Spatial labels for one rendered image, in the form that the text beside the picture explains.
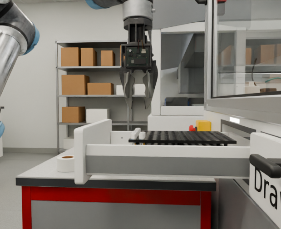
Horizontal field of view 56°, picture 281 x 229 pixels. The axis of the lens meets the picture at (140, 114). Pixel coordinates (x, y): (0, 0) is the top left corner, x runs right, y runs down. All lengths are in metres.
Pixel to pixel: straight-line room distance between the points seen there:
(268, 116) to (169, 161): 0.20
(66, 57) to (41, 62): 0.79
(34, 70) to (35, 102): 0.60
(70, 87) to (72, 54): 0.56
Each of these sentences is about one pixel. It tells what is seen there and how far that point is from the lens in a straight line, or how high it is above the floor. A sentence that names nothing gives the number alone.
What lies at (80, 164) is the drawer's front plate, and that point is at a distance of 0.53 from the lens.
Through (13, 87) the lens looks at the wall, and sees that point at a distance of 5.58.
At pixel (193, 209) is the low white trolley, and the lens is 0.81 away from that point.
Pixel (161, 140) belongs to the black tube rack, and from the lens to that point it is 0.55.
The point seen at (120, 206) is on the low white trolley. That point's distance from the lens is 0.82.
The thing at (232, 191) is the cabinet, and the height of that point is 0.76.
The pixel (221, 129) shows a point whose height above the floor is 0.90.
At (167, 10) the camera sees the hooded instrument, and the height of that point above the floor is 1.46.
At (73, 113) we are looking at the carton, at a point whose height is 0.77.
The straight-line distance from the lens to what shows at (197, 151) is 0.52.
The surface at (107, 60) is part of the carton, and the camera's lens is 4.53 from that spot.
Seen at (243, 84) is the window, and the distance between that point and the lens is 0.66.
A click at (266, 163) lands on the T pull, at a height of 0.91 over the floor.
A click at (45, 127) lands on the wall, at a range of 5.32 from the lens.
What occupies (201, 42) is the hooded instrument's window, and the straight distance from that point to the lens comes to 1.50.
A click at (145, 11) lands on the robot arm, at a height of 1.19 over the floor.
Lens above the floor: 0.98
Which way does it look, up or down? 3 degrees down
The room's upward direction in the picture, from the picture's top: straight up
